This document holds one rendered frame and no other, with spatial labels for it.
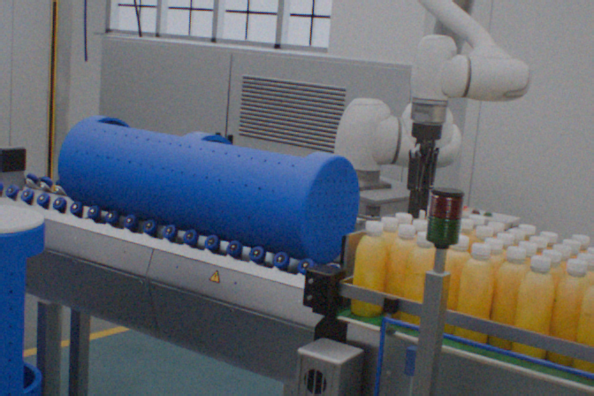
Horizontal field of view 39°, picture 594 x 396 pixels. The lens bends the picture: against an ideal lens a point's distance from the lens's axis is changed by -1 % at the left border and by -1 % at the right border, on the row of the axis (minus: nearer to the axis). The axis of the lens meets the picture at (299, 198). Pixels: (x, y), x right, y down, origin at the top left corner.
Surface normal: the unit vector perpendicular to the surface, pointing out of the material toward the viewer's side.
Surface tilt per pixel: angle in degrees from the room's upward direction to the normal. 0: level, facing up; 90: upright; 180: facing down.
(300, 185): 59
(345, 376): 90
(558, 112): 90
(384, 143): 94
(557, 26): 90
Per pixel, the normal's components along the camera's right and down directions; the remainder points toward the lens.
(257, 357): -0.55, 0.43
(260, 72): -0.65, 0.09
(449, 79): 0.14, 0.22
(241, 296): -0.49, -0.22
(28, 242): 0.90, 0.15
